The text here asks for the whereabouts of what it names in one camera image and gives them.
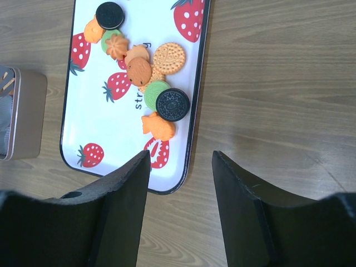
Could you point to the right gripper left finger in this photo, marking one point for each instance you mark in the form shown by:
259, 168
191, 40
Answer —
97, 225

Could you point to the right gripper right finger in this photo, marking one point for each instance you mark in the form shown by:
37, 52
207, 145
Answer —
264, 225

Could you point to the orange fish cookie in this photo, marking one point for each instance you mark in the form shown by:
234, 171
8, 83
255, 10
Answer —
159, 128

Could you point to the black sandwich cookie right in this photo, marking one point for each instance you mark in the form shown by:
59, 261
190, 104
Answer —
172, 104

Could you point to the black sandwich cookie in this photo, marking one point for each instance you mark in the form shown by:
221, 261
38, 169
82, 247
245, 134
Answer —
110, 15
172, 104

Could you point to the green round cookie right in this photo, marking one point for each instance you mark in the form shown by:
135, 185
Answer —
152, 92

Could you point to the green round cookie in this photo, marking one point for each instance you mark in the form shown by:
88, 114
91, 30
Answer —
107, 35
152, 92

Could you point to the white strawberry tray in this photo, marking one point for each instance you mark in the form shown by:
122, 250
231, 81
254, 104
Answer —
101, 124

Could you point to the brown round cookie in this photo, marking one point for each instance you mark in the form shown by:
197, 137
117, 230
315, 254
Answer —
139, 71

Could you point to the orange cookie under brown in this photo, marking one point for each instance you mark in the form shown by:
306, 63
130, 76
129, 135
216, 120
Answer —
137, 51

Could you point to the orange flower cookie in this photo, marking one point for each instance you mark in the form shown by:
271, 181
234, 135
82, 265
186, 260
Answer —
117, 46

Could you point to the orange round biscuit right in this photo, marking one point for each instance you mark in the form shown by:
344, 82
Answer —
169, 58

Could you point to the green round cookie left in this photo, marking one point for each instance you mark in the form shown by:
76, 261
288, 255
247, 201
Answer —
107, 35

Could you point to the orange cookie top left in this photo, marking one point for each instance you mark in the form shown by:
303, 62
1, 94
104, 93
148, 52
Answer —
93, 32

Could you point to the black sandwich cookie top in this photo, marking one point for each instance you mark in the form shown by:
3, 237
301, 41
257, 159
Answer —
110, 15

